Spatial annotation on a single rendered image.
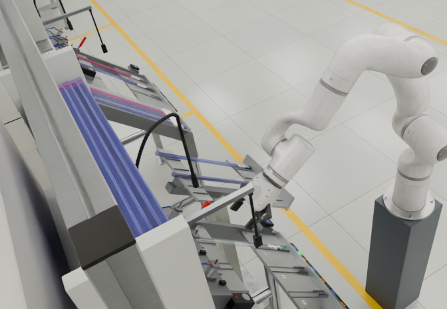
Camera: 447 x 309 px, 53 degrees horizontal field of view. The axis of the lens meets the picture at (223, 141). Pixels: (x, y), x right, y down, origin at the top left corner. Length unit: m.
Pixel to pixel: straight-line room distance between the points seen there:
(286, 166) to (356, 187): 1.57
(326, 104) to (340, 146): 1.89
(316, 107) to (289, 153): 0.17
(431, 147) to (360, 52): 0.47
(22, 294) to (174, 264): 0.18
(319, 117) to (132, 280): 1.02
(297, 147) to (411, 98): 0.38
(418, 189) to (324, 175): 1.26
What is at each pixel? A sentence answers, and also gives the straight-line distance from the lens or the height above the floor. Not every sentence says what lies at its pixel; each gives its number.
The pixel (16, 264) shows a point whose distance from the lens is 0.61.
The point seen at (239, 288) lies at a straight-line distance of 1.34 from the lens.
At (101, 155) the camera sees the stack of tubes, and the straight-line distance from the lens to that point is 0.80.
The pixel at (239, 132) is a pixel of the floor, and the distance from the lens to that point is 3.34.
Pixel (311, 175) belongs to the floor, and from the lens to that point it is 2.97.
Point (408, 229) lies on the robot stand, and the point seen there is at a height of 0.68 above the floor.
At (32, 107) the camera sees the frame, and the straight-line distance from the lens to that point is 0.50.
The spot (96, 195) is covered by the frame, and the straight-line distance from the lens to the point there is 0.37.
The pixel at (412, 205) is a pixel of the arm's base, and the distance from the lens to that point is 1.86.
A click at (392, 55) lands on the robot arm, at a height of 1.47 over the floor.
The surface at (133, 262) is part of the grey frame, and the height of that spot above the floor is 1.88.
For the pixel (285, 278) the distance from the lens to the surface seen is 1.55.
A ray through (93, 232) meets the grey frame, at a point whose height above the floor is 1.90.
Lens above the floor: 2.15
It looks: 41 degrees down
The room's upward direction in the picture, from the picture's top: 11 degrees counter-clockwise
